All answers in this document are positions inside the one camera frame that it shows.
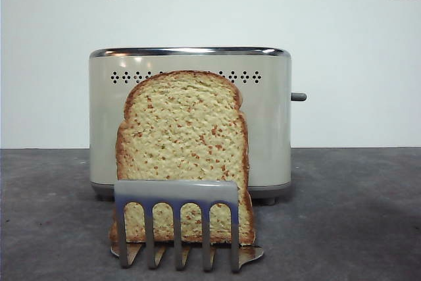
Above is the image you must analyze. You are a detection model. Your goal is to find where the toasted bread slice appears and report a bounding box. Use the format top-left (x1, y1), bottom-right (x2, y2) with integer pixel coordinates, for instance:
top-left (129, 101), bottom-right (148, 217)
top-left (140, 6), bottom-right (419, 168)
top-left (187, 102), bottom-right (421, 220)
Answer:
top-left (109, 70), bottom-right (256, 247)

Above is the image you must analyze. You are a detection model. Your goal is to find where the cream toaster with chrome top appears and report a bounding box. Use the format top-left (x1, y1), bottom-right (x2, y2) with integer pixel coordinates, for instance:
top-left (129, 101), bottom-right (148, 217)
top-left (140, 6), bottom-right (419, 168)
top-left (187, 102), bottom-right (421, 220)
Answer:
top-left (88, 46), bottom-right (293, 205)

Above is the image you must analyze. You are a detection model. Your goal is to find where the stainless steel toast rack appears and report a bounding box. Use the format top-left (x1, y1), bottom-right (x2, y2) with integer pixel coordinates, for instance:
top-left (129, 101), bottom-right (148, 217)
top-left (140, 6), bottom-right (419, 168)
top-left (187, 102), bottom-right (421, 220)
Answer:
top-left (110, 180), bottom-right (264, 274)

